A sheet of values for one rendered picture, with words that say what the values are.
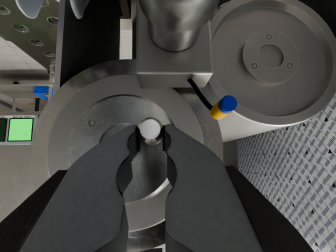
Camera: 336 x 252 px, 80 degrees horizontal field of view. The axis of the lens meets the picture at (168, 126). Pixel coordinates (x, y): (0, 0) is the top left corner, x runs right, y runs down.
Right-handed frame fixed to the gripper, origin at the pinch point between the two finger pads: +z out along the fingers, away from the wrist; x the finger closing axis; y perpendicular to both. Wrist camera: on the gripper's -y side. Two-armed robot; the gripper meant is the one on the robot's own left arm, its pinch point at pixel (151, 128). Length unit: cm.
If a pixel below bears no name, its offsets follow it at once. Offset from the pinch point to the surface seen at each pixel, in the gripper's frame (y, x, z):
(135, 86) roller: -0.9, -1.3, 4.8
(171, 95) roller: -0.3, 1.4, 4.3
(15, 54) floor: 43, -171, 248
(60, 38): -3.8, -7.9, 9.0
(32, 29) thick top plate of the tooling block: -2.6, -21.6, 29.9
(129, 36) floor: 20, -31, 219
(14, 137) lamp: 19.8, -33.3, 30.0
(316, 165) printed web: 7.2, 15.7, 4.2
